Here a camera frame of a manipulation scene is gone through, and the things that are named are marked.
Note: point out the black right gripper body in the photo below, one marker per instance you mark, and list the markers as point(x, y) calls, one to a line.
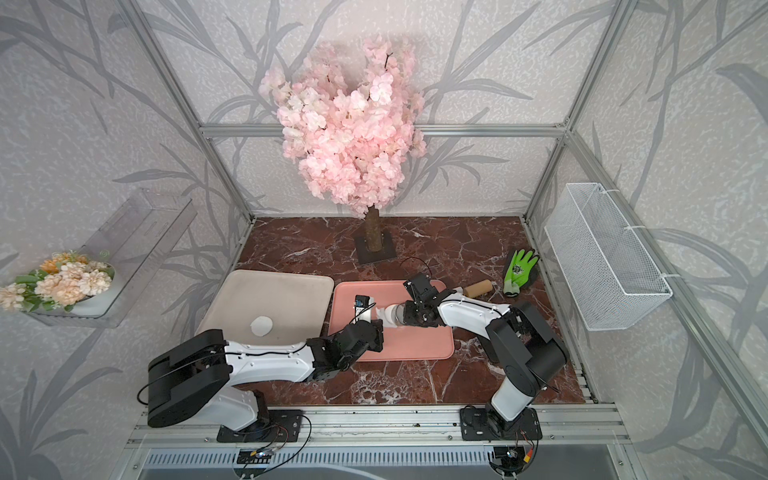
point(413, 313)

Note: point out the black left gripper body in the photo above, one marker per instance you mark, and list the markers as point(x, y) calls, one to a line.
point(375, 345)

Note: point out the wooden rolling pin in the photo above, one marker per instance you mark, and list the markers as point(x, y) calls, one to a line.
point(483, 288)

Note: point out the round cut dumpling wrapper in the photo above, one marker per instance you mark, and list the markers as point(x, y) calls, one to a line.
point(261, 326)

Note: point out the white dough ball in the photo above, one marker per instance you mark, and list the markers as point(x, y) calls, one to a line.
point(391, 316)

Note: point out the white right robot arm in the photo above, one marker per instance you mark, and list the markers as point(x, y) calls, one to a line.
point(522, 342)

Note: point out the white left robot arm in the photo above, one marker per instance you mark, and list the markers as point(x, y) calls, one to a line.
point(199, 378)

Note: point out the beige silicone mat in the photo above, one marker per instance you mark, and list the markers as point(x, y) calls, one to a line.
point(297, 304)

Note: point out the green work glove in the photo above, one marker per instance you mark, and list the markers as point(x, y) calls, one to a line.
point(520, 272)

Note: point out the artificial cherry blossom tree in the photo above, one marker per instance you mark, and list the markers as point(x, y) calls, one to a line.
point(350, 142)

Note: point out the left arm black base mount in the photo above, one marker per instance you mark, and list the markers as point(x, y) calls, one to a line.
point(282, 426)

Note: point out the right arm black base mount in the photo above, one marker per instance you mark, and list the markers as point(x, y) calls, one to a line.
point(487, 424)

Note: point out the white wire mesh basket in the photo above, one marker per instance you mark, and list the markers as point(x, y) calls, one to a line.
point(610, 274)

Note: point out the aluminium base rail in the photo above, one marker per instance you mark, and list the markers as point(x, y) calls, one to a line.
point(588, 441)

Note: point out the clear plastic wall shelf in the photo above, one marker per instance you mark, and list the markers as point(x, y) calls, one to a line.
point(135, 240)

